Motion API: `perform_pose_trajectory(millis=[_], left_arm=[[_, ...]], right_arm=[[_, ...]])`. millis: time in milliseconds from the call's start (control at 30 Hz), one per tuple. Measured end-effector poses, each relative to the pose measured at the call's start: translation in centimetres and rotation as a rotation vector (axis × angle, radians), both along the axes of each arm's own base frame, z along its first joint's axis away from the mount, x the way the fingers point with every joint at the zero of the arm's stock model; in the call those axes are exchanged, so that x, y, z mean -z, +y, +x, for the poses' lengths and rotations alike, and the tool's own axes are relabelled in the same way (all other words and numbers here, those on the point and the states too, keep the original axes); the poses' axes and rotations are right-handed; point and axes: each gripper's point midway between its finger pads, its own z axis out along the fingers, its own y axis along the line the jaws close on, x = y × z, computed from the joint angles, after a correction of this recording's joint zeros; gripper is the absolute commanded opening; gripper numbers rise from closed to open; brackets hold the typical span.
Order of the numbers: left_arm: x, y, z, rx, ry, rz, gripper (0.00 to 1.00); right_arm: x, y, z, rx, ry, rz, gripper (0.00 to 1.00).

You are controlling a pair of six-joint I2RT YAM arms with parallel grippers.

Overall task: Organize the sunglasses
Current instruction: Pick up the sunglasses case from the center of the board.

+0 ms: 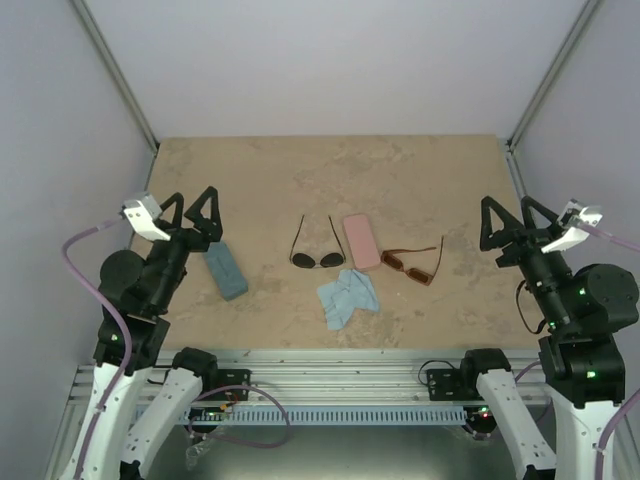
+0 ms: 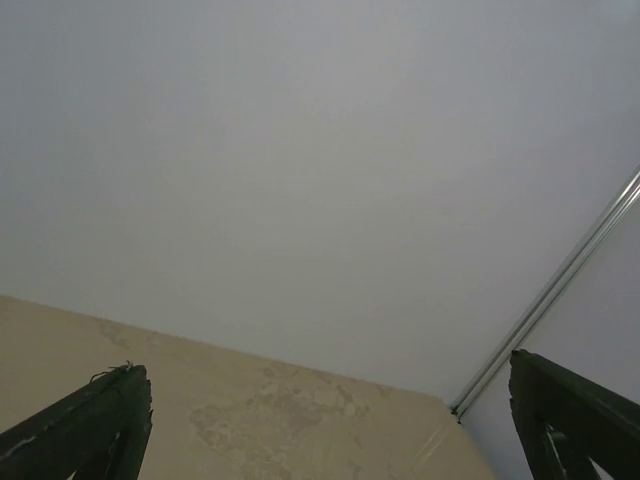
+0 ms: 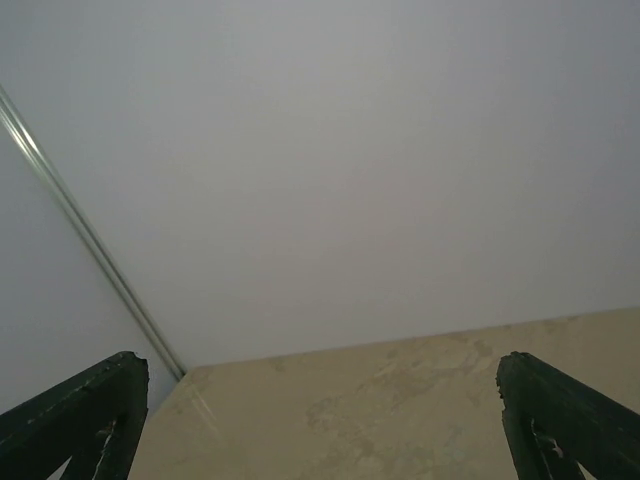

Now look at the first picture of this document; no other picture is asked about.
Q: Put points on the right corner aluminium post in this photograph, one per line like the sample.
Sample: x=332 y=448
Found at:
x=567 y=47

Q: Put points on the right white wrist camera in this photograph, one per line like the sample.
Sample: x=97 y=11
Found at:
x=573 y=223

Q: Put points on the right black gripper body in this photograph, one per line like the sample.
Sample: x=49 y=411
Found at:
x=548 y=297

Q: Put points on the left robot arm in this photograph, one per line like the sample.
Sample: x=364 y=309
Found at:
x=110 y=444

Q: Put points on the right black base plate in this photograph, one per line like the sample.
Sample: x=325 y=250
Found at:
x=445 y=385

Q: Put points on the aluminium rail frame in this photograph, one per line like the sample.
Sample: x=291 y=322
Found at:
x=379 y=370

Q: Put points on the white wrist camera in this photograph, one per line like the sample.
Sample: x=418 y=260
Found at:
x=142 y=212
x=573 y=223

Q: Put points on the blue-grey glasses case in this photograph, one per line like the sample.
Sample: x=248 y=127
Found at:
x=225 y=272

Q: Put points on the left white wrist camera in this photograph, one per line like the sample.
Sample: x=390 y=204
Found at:
x=142 y=212

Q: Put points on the light blue cleaning cloth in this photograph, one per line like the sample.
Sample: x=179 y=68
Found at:
x=340 y=299

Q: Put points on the pink glasses case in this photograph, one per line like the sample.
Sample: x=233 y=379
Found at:
x=361 y=240

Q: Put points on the brown rectangular sunglasses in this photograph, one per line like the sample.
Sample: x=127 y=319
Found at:
x=391 y=258

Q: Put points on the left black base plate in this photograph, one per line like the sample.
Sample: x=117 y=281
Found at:
x=229 y=377

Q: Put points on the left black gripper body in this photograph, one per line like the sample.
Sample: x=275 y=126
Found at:
x=197 y=243

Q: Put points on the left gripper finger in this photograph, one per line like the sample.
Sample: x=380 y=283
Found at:
x=171 y=215
x=204 y=212

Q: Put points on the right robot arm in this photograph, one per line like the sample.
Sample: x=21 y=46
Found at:
x=583 y=367

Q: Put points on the corner aluminium post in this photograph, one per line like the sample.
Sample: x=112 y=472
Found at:
x=90 y=25
x=567 y=47

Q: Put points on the left corner aluminium post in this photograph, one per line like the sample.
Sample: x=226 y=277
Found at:
x=90 y=25

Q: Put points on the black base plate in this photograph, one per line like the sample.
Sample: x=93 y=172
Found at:
x=445 y=385
x=229 y=377

